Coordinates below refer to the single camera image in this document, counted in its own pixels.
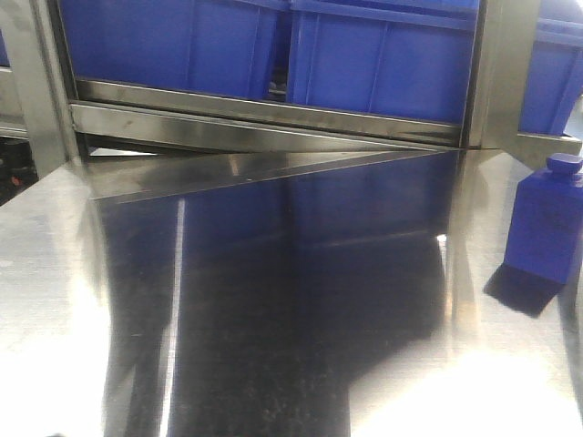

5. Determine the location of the blue bottle-shaped part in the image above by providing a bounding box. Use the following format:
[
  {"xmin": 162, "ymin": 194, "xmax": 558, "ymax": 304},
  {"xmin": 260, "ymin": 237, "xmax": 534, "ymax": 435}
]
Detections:
[{"xmin": 504, "ymin": 153, "xmax": 582, "ymax": 284}]

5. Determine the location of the stainless steel shelf rack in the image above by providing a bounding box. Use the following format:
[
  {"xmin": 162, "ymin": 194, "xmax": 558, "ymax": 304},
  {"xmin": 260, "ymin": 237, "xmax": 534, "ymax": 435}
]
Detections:
[{"xmin": 1, "ymin": 1, "xmax": 582, "ymax": 177}]

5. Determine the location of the blue plastic bin left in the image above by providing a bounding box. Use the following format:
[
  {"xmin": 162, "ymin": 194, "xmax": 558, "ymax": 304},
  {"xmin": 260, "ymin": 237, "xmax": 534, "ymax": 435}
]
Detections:
[{"xmin": 59, "ymin": 1, "xmax": 289, "ymax": 99}]

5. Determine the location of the blue plastic bin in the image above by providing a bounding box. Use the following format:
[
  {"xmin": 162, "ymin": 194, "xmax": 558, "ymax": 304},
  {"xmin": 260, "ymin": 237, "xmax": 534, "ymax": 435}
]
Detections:
[
  {"xmin": 59, "ymin": 1, "xmax": 289, "ymax": 99},
  {"xmin": 519, "ymin": 12, "xmax": 582, "ymax": 137},
  {"xmin": 287, "ymin": 1, "xmax": 477, "ymax": 124}
]

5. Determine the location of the blue plastic bin middle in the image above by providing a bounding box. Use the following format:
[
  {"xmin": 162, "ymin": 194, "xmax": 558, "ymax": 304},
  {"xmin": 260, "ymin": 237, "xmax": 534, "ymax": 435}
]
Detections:
[{"xmin": 287, "ymin": 1, "xmax": 477, "ymax": 124}]

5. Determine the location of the blue plastic bin far right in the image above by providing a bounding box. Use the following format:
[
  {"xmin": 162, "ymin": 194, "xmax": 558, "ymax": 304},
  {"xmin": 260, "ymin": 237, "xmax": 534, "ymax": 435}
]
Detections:
[{"xmin": 519, "ymin": 12, "xmax": 582, "ymax": 137}]

